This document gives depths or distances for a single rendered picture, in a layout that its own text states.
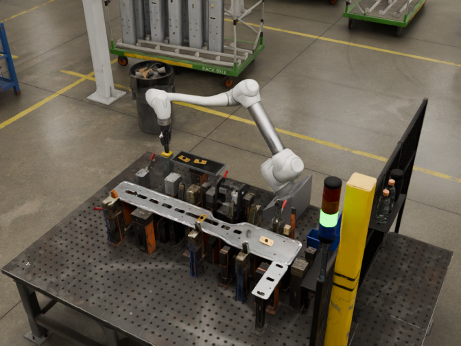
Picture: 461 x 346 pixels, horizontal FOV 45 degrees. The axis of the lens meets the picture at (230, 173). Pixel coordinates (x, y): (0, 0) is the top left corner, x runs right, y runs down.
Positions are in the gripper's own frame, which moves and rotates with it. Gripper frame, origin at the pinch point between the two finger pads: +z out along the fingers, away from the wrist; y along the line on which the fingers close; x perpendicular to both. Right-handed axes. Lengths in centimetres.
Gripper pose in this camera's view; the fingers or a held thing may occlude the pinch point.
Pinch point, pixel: (166, 148)
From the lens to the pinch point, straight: 393.8
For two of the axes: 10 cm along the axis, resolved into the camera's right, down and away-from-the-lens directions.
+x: 8.7, 2.8, -4.0
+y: -4.9, 5.1, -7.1
